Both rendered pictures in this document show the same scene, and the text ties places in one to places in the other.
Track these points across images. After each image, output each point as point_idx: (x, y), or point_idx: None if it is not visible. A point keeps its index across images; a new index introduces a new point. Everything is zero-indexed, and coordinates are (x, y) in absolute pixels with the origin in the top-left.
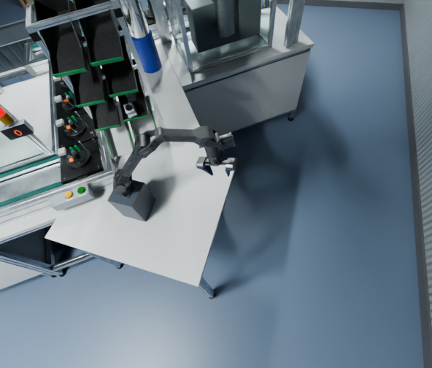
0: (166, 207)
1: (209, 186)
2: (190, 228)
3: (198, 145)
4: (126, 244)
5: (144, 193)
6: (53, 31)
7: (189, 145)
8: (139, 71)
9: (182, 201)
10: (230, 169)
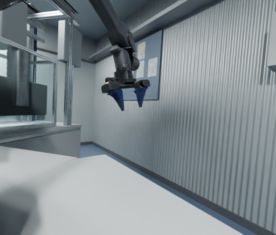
0: (42, 229)
1: (99, 171)
2: (141, 217)
3: (37, 156)
4: None
5: None
6: None
7: (22, 160)
8: None
9: (77, 199)
10: (148, 83)
